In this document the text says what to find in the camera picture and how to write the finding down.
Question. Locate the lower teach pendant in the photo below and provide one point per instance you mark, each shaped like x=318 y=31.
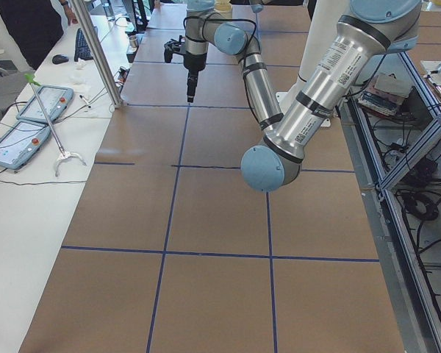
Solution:
x=19 y=145

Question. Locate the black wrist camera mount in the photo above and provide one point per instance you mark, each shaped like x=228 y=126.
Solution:
x=174 y=46

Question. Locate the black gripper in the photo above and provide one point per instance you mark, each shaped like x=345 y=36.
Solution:
x=194 y=62

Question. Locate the upper teach pendant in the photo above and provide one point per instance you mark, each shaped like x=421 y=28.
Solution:
x=55 y=99

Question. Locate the pink grabber stick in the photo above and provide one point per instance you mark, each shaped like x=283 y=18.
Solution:
x=64 y=155

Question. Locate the stack of books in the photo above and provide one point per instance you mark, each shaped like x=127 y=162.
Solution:
x=385 y=94

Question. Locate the silver metal cup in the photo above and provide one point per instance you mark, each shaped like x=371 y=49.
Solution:
x=133 y=42

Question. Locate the teach pendant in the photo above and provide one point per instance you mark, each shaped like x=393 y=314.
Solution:
x=55 y=99
x=19 y=145

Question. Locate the black keyboard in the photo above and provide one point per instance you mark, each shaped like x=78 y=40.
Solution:
x=82 y=50

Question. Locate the silver aluminium frame post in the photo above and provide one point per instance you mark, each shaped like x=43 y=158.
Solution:
x=99 y=57

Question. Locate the black computer mouse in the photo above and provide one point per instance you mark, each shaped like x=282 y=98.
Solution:
x=59 y=59

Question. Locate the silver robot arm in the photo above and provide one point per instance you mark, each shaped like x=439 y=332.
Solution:
x=203 y=26
x=364 y=29

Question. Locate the black marker pen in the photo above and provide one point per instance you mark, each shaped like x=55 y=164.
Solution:
x=87 y=102

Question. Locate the person in dark clothes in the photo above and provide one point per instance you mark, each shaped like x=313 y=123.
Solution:
x=30 y=29

